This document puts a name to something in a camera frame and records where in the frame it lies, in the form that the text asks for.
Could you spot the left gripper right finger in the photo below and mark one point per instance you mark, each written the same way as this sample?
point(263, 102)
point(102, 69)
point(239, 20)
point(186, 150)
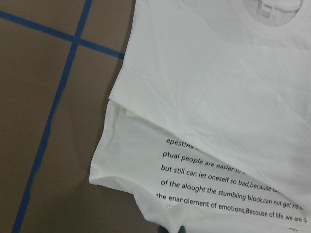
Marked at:
point(182, 230)

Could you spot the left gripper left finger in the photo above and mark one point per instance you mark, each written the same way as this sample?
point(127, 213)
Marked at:
point(161, 229)

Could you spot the white long-sleeve printed shirt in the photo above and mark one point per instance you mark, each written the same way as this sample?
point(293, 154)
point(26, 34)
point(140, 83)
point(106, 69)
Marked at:
point(208, 124)

